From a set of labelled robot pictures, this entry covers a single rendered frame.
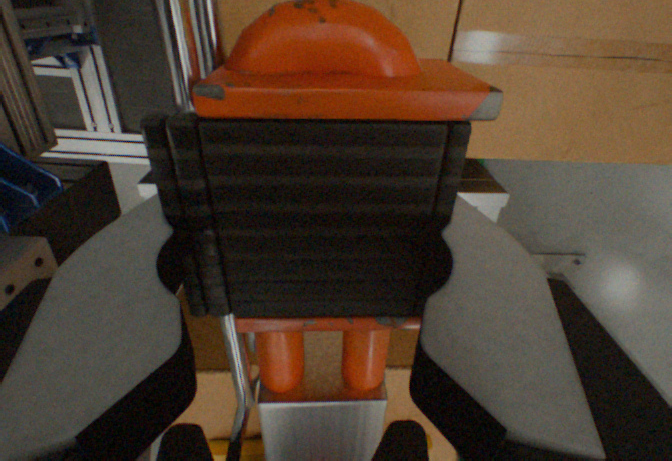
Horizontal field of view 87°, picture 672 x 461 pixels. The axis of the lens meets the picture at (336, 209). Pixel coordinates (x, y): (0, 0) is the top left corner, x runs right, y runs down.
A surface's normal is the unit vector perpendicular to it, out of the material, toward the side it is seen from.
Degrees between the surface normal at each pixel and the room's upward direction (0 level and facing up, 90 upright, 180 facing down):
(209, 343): 90
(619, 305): 0
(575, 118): 0
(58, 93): 0
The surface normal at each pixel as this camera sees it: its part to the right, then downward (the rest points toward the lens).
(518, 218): 0.04, 0.52
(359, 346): -0.40, 0.47
